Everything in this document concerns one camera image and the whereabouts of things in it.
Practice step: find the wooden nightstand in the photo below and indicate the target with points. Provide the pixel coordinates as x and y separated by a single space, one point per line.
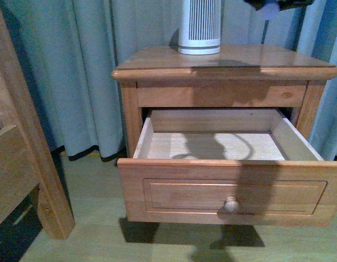
239 76

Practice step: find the white cylindrical air purifier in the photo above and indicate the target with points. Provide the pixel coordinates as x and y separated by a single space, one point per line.
200 27

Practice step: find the grey curtain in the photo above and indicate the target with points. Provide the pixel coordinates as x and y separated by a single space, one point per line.
68 49

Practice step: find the wooden drawer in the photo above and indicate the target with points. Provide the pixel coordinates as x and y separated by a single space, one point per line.
227 166

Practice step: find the wooden bed frame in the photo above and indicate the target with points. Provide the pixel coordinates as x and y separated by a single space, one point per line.
26 165

